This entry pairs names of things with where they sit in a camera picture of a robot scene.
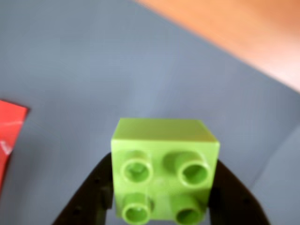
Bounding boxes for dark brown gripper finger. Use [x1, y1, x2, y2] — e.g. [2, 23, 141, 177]
[53, 152, 115, 225]
[207, 160, 270, 225]

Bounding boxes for lime green lego block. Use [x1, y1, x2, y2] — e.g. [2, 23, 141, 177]
[110, 118, 221, 225]

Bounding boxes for large grey mat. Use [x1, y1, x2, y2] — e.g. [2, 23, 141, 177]
[0, 0, 300, 225]

